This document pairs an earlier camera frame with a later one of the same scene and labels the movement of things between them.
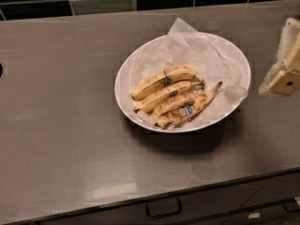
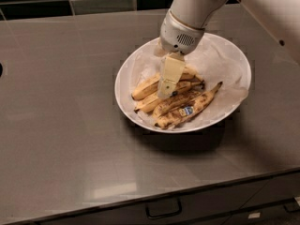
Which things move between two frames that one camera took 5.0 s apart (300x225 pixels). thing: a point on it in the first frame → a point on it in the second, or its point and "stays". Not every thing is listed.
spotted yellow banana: [172, 75] stays
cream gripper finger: [285, 83] → [172, 68]
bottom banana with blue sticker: [187, 112] stays
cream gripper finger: [289, 44] → [159, 50]
